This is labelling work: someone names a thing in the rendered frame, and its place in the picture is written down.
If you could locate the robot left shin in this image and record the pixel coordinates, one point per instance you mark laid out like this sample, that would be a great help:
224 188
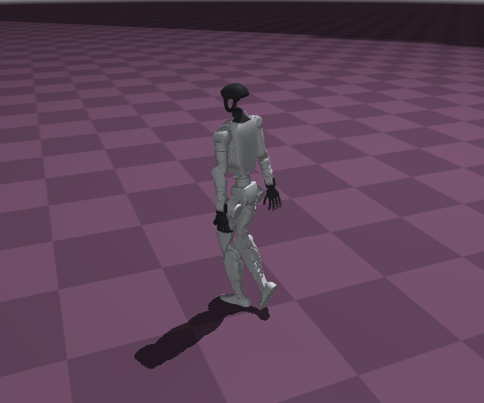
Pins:
234 271

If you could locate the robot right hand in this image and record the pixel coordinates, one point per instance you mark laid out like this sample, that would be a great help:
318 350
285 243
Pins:
272 193

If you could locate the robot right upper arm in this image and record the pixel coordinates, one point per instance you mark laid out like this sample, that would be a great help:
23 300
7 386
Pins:
261 146

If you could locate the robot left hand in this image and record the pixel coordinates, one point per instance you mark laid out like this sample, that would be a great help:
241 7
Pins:
222 222

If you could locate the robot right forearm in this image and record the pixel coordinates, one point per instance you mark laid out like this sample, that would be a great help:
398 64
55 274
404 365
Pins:
266 169

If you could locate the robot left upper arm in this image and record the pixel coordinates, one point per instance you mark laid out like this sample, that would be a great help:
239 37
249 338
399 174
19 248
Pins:
222 137

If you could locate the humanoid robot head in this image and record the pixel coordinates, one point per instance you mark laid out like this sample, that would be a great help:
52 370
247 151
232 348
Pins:
235 91

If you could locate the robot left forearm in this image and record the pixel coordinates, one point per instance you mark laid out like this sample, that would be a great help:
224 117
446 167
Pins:
221 193

